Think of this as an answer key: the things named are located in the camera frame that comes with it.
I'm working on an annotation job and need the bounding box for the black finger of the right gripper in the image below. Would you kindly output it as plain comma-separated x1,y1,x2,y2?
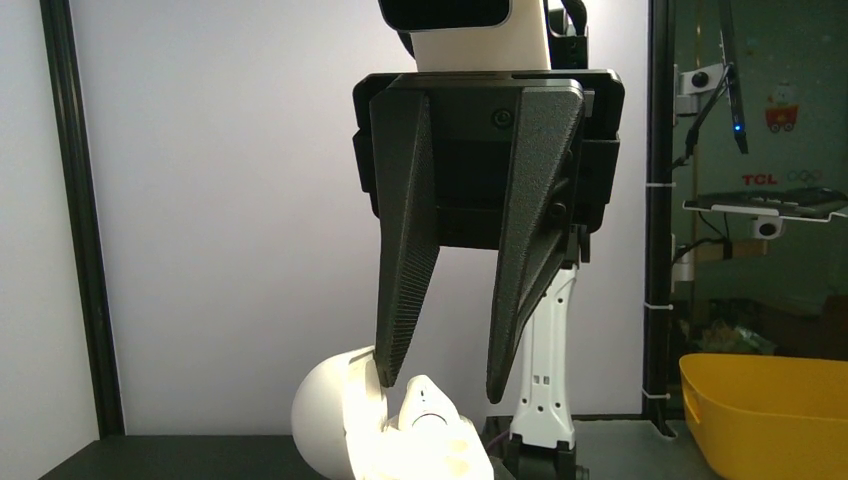
370,89,440,388
486,86,584,404

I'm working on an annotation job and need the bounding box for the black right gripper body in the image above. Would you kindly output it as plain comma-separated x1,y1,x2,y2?
352,70,625,250

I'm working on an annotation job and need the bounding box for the white earbud one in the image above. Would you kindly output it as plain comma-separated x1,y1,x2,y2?
397,375,460,431

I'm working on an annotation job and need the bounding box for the white earbud charging case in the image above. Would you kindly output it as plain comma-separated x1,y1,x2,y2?
291,347,495,480

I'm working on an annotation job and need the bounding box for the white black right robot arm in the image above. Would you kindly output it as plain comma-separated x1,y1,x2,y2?
353,1,625,479

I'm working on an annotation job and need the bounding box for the black keyboard on shelf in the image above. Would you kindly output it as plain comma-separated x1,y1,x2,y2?
682,187,847,223

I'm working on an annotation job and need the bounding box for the yellow plastic bin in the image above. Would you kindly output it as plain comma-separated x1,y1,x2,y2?
679,353,847,479

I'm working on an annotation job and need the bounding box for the black rear right frame post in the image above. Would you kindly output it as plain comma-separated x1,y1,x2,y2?
642,0,676,439

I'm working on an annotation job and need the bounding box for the black frame post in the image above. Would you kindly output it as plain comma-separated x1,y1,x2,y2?
642,0,676,439
39,0,126,438

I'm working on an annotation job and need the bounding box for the black rear left frame post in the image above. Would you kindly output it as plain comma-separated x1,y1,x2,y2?
39,0,126,438

